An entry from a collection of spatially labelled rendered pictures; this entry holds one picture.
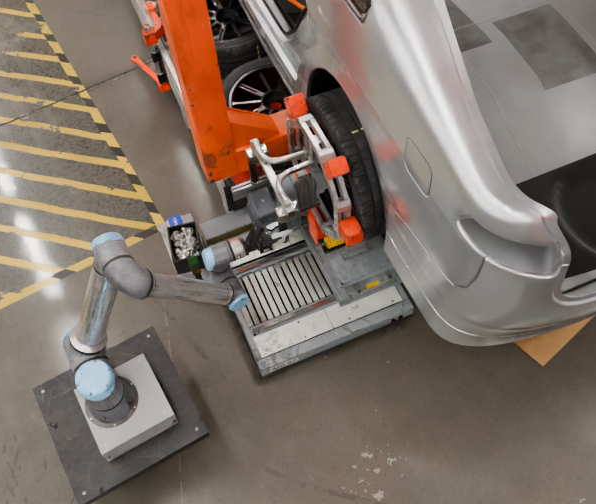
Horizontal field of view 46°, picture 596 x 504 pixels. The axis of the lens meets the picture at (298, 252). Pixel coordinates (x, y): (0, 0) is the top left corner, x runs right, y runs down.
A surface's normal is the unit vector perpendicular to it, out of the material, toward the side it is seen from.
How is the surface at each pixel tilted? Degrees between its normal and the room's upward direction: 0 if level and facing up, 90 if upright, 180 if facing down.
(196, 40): 90
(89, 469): 0
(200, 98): 90
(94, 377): 5
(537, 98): 22
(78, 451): 0
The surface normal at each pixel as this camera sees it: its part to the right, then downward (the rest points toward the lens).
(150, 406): -0.05, -0.53
